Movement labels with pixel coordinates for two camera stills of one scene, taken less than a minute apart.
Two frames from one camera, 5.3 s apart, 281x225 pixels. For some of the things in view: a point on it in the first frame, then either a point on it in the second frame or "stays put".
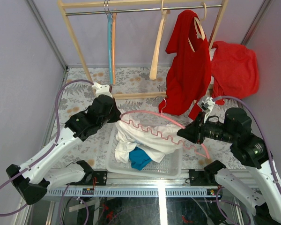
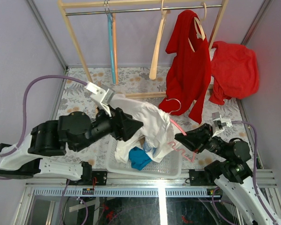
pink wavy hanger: x=164 y=116 to x=191 y=161
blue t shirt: x=138 y=158 stays put
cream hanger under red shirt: x=198 y=26 stays put
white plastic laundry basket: x=169 y=167 stays put
